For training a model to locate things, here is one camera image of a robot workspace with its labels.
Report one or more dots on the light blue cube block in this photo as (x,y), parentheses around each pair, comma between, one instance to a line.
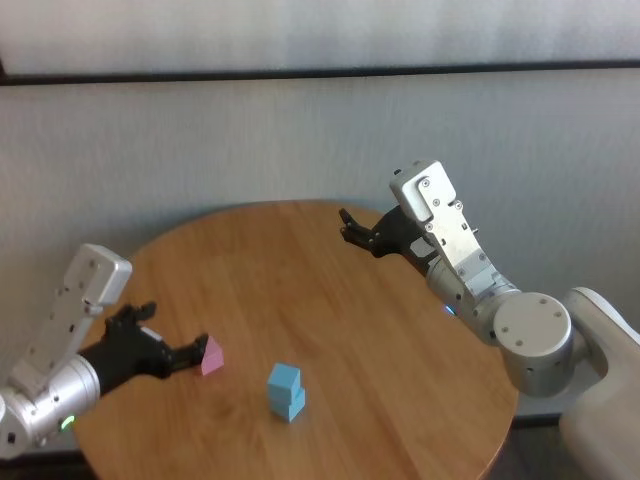
(290,412)
(282,382)

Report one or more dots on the black horizontal wall rail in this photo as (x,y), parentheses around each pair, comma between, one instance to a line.
(320,74)

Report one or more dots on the pink cube block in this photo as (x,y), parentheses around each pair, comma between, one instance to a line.
(214,361)

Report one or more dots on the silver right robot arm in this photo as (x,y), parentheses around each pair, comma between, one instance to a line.
(530,330)

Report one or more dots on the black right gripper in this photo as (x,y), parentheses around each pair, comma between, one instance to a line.
(395,235)

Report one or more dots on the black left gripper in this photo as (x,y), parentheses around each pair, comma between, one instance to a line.
(125,355)

